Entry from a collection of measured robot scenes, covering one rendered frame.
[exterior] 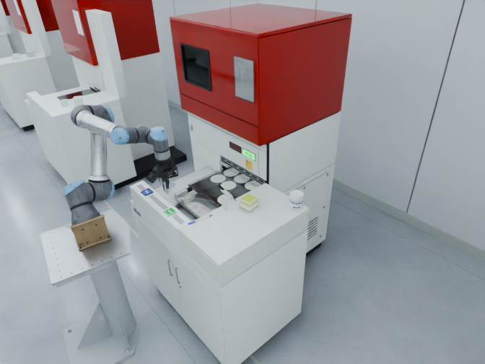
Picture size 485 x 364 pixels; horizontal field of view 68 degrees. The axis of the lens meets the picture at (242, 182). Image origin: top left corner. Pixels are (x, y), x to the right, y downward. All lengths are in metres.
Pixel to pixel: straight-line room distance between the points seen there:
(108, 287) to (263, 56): 1.57
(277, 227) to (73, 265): 1.06
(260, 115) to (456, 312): 1.95
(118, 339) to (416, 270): 2.25
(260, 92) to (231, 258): 0.85
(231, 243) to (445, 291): 1.85
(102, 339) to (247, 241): 1.37
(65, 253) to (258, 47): 1.47
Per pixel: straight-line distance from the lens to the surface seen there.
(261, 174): 2.18
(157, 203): 2.11
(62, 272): 2.08
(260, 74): 1.88
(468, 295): 3.18
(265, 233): 1.81
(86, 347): 2.77
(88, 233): 2.11
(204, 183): 2.33
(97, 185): 2.17
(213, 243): 1.77
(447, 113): 3.10
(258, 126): 1.98
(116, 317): 2.56
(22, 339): 3.03
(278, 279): 2.13
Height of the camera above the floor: 2.16
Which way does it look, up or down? 33 degrees down
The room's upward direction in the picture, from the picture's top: 2 degrees counter-clockwise
